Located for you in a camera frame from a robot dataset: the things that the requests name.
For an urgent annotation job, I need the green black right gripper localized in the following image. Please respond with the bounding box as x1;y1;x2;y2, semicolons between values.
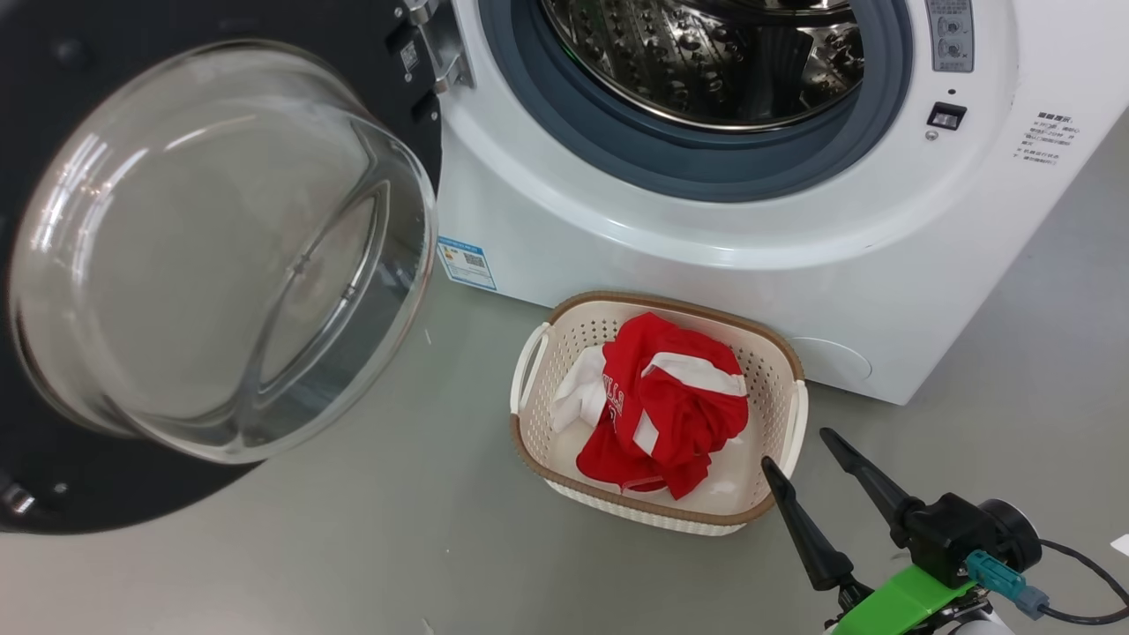
760;427;982;635

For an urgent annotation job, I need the red and white jersey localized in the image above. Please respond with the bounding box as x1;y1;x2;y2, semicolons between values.
551;311;751;501

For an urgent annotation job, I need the washer door glass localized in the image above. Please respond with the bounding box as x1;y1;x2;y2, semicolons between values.
0;0;444;535

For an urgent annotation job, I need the white front-load washing machine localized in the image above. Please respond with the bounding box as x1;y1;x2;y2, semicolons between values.
423;0;1129;407

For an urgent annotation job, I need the cream perforated laundry basket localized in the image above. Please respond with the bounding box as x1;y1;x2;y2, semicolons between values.
510;291;809;537

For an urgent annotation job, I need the grey rubber door gasket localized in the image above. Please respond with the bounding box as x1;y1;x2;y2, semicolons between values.
476;0;915;204

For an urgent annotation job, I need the steel washing machine drum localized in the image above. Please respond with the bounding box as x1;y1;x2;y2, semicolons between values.
540;0;867;133

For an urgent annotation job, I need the round white filter cover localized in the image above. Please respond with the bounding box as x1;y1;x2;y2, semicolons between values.
789;337;874;385

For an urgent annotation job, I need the blue white energy label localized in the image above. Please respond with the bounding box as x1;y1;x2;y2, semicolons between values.
437;235;497;292

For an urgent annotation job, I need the grey instruction label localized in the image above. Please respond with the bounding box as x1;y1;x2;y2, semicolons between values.
924;0;976;73

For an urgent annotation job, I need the black cable with teal connector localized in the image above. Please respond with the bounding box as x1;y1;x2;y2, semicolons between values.
966;538;1129;627

